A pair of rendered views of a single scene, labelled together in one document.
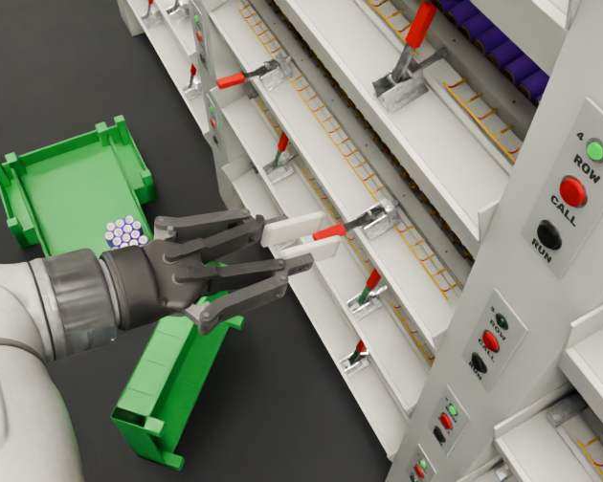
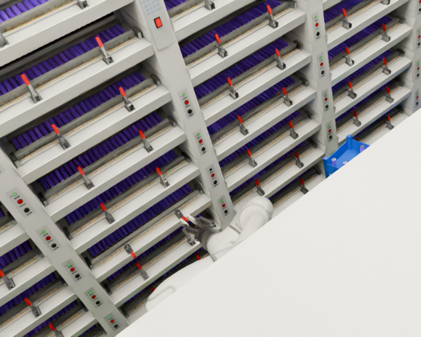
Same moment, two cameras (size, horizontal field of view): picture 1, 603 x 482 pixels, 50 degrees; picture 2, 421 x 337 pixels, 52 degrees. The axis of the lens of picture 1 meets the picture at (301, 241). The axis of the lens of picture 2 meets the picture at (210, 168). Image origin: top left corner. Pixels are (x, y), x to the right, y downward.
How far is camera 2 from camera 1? 1.52 m
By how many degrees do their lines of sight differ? 57
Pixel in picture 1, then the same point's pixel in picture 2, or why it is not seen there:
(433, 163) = (182, 176)
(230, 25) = (103, 269)
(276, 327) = not seen: hidden behind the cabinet
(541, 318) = (212, 159)
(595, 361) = (218, 152)
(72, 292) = (214, 231)
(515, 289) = (206, 162)
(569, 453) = (228, 176)
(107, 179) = not seen: outside the picture
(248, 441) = not seen: hidden behind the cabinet
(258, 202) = (142, 312)
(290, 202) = (156, 270)
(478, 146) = (178, 170)
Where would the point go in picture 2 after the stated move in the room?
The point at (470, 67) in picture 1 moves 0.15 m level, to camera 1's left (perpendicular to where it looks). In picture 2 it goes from (164, 169) to (165, 192)
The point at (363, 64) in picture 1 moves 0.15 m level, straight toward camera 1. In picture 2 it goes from (156, 191) to (190, 184)
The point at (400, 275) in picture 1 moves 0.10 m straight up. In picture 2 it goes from (193, 208) to (186, 192)
